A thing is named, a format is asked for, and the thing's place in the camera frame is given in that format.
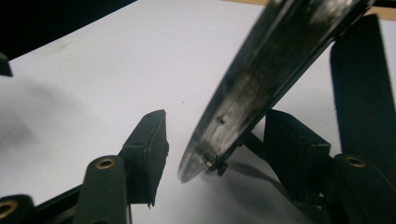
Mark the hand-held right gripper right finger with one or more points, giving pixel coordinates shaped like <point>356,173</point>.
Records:
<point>292,155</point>

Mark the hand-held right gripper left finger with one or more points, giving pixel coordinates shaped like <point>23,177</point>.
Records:
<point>144,155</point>

